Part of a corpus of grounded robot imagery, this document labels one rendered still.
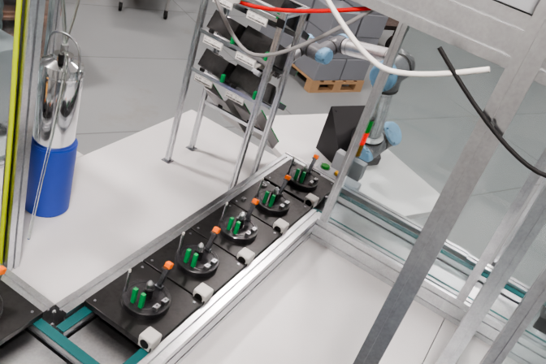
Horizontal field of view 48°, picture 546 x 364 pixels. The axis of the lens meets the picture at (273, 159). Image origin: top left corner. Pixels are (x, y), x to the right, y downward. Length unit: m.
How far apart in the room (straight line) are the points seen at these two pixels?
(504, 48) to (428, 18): 0.13
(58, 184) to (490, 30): 1.52
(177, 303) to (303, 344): 0.44
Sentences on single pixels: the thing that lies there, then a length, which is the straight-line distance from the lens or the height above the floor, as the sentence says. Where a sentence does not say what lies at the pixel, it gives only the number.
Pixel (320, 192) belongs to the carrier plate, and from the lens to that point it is 2.53.
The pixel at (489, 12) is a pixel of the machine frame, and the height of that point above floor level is 2.07.
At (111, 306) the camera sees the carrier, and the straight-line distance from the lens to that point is 1.80.
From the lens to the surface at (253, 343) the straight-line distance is 1.96.
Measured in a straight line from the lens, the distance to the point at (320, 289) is 2.23.
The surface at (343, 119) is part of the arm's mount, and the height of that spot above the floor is 1.06.
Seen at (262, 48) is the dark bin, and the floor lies 1.49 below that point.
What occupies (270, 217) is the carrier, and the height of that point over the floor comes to 0.97.
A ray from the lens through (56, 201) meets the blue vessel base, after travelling 2.20.
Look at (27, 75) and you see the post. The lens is 1.65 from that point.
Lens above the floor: 2.27
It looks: 29 degrees down
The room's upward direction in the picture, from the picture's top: 19 degrees clockwise
